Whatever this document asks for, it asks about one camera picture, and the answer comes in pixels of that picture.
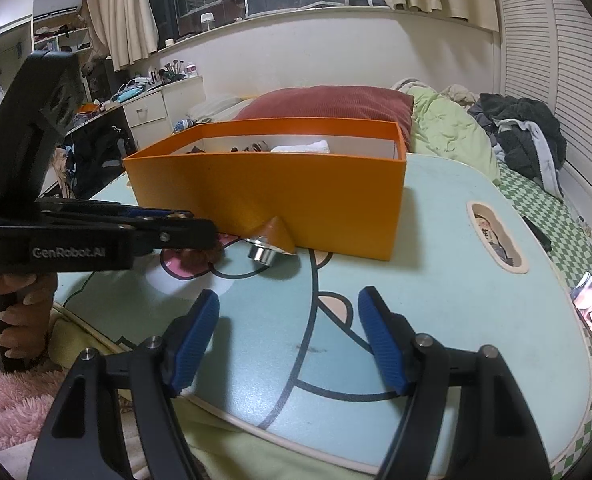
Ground cartoon printed folding table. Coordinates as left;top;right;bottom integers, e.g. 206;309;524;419
51;152;592;479

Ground light green blanket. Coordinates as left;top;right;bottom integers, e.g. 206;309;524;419
395;78;502;187

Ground pink fluffy blanket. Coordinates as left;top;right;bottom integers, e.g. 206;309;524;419
0;366;78;455

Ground orange cardboard box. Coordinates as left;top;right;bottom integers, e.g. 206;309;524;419
122;117;408;262

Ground dark backpack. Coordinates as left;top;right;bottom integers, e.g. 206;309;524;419
67;126;138;202

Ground green checked bedsheet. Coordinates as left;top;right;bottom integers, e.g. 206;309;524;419
496;164;592;480

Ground white louvered door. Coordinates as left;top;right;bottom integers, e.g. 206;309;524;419
490;0;592;221

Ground white folded cloth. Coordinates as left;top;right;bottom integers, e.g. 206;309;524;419
271;137;330;154

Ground white air conditioner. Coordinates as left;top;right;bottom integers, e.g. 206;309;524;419
32;0;85;19

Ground white drawer cabinet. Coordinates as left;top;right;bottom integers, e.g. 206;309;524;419
120;75;207;149

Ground dark clothes pile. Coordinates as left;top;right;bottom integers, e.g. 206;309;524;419
468;92;568;200

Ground person's left hand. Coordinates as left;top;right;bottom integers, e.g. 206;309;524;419
0;269;60;372

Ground white pillow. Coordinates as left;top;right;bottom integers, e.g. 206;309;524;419
185;94;258;124

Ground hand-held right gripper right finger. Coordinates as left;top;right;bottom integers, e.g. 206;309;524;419
357;286;552;480

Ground red corduroy pillow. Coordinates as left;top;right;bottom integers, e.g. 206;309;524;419
233;85;416;155

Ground makeup brushes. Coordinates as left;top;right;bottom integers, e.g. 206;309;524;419
157;58;188;84

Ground orange cone bottle silver cap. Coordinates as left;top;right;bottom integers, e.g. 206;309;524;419
246;215;302;265

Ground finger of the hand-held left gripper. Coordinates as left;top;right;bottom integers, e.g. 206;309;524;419
36;198;198;223
125;217;220;253

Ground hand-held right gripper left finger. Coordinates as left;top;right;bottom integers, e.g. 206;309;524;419
26;289;221;480

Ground dark small items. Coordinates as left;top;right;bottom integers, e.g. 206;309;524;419
186;140;273;154

